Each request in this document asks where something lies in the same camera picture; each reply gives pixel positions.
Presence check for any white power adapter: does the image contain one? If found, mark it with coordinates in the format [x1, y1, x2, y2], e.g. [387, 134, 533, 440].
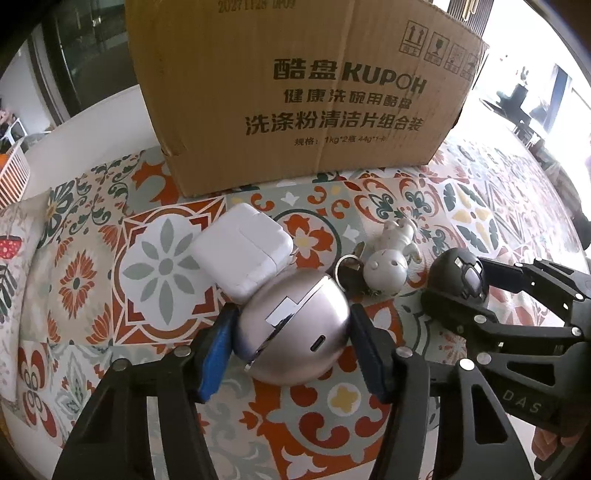
[190, 203, 296, 301]

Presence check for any white fruit basket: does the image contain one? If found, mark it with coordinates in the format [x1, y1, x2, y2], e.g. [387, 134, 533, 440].
[0, 138, 31, 208]

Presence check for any patterned table runner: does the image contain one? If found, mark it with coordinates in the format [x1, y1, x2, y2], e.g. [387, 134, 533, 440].
[0, 138, 591, 480]

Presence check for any white astronaut figurine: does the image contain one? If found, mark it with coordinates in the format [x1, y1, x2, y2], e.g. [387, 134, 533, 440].
[362, 218, 422, 296]

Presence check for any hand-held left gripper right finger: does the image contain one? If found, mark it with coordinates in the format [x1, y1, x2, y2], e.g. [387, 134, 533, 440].
[351, 302, 527, 480]

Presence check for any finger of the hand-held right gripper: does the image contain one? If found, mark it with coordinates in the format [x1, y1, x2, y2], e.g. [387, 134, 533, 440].
[421, 291, 583, 357]
[477, 256, 591, 325]

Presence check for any metal keyring with key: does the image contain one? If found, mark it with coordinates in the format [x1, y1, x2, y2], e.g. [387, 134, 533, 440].
[333, 242, 370, 296]

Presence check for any silver oval case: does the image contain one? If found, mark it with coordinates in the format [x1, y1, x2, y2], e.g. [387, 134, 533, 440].
[233, 270, 351, 384]

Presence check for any black round device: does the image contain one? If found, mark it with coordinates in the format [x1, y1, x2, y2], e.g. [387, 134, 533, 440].
[427, 248, 490, 305]

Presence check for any leaf print cloth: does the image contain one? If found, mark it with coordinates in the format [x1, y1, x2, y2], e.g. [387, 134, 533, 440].
[0, 189, 56, 333]

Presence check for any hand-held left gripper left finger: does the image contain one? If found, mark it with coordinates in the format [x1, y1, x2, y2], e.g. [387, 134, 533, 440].
[53, 305, 238, 480]

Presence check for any brown cardboard box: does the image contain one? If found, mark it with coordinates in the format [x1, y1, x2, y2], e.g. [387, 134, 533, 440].
[124, 0, 489, 198]

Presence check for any dark glass sliding door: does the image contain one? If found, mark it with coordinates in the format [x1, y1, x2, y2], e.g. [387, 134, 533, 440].
[28, 0, 139, 125]

